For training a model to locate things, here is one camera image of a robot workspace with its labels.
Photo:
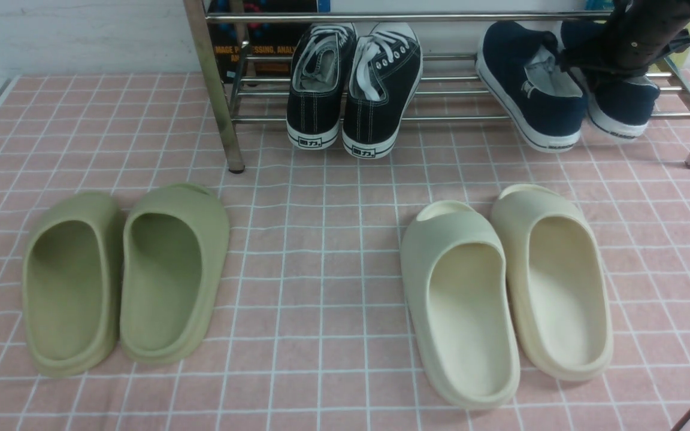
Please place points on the silver metal shoe rack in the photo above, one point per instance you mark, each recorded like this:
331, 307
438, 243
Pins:
225, 108

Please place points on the cream foam slipper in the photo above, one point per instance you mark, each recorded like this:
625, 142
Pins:
454, 277
555, 282

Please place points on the left green foam slipper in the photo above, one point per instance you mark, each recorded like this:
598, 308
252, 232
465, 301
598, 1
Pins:
71, 284

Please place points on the left cream foam slipper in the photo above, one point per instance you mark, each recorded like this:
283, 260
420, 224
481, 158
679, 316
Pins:
454, 277

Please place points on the pink checkered cloth mat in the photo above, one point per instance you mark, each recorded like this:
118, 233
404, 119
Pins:
310, 330

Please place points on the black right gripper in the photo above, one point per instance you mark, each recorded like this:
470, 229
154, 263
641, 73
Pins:
582, 56

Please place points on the left black canvas sneaker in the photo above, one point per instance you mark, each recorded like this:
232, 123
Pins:
320, 68

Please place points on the dark poster with orange text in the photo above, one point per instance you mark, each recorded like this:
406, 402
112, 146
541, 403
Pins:
265, 39

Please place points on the right cream foam slipper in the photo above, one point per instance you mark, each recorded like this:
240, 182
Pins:
555, 282

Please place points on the right green foam slipper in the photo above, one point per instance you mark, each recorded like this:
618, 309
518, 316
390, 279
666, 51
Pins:
175, 243

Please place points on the navy slip-on shoe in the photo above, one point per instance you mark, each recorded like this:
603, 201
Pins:
618, 106
519, 66

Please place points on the green foam slipper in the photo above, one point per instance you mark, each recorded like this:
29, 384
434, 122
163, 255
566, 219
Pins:
175, 243
71, 284

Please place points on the right black canvas sneaker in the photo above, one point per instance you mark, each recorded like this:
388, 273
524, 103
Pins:
386, 72

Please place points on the black canvas sneaker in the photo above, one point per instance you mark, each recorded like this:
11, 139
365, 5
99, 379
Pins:
386, 72
320, 68

